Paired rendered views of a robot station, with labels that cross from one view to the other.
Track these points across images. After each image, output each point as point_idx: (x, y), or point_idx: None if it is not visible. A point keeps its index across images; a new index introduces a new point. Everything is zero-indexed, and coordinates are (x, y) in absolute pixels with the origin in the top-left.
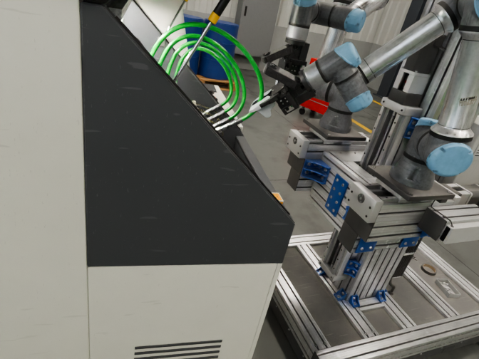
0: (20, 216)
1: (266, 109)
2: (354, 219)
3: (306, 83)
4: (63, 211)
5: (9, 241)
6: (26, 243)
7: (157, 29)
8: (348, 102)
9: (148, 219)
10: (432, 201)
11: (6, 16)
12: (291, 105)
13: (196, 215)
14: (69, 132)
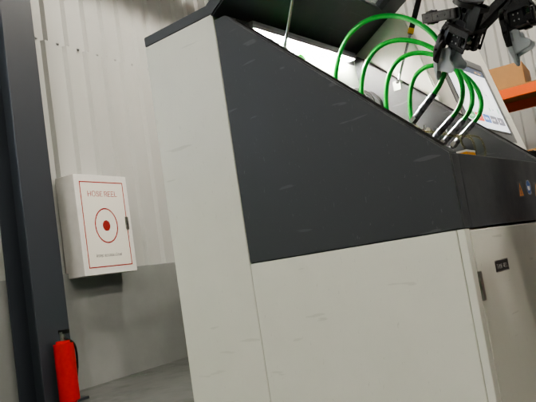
0: (201, 210)
1: (445, 62)
2: None
3: (456, 1)
4: (225, 196)
5: (197, 239)
6: (206, 238)
7: (392, 76)
8: None
9: (286, 188)
10: None
11: (184, 51)
12: (459, 37)
13: (327, 171)
14: (220, 118)
